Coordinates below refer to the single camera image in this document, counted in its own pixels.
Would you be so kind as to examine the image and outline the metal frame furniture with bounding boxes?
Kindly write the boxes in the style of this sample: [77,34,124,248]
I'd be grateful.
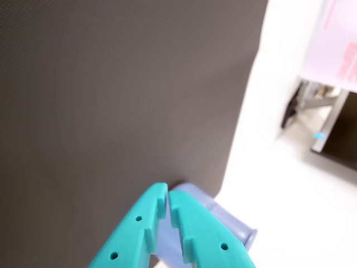
[311,90,357,185]

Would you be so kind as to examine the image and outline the grey metal table leg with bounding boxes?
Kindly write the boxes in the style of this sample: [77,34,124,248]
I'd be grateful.
[311,88,351,153]

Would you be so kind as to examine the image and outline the dark grey table mat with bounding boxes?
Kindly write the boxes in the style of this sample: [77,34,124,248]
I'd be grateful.
[0,0,270,268]

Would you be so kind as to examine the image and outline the white sheet with pink print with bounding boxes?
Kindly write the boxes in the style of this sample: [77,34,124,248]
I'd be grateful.
[298,0,357,92]

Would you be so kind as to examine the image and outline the lavender blue plastic pot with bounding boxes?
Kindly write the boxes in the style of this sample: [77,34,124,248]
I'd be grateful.
[150,183,258,268]

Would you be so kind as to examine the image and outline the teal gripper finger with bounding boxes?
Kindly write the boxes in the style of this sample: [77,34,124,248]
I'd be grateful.
[87,182,169,268]
[168,190,257,268]

